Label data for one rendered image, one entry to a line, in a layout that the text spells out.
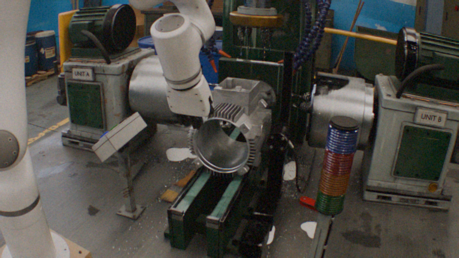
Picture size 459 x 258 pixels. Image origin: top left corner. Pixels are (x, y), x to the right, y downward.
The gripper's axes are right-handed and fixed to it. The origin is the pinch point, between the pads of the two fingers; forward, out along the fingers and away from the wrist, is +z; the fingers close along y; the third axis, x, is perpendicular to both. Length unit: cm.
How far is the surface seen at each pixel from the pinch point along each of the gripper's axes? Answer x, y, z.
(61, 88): 17, -69, 15
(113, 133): -11.9, -17.5, -5.9
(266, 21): 37.8, 10.7, -4.6
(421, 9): 473, 180, 247
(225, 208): -18.3, 11.6, 9.2
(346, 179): -17.8, 38.2, -12.7
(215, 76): 128, -52, 119
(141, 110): 14.7, -29.3, 18.9
